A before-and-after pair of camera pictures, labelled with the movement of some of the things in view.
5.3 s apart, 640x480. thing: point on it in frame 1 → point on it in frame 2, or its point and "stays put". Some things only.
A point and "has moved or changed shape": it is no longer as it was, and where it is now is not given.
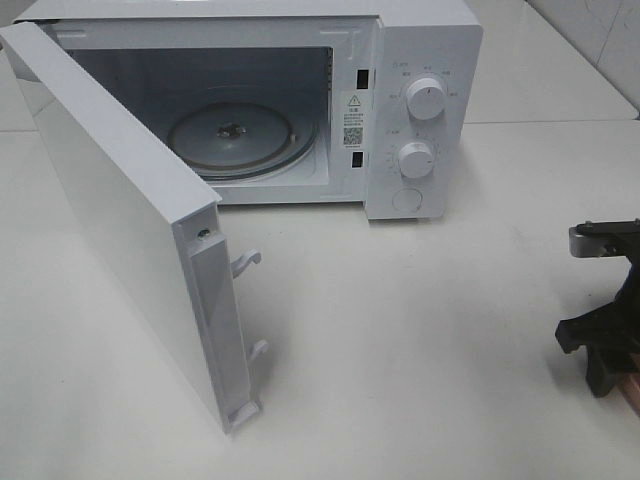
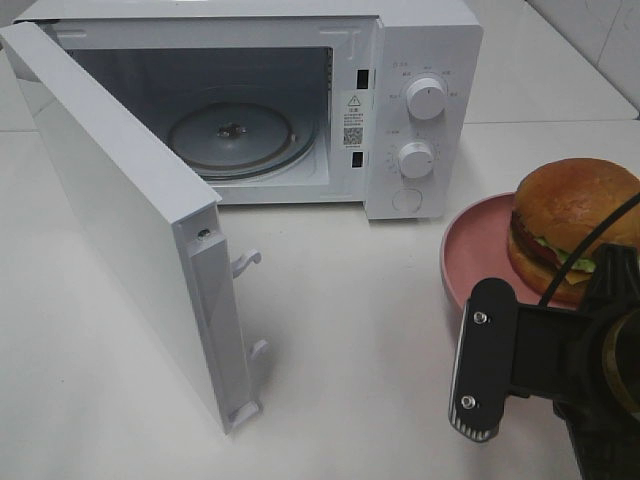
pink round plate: [629, 384] has moved or changed shape
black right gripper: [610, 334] → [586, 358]
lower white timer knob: [415, 160] stays put
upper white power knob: [425, 98] stays put
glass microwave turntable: [243, 140] stays put
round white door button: [407, 200] stays put
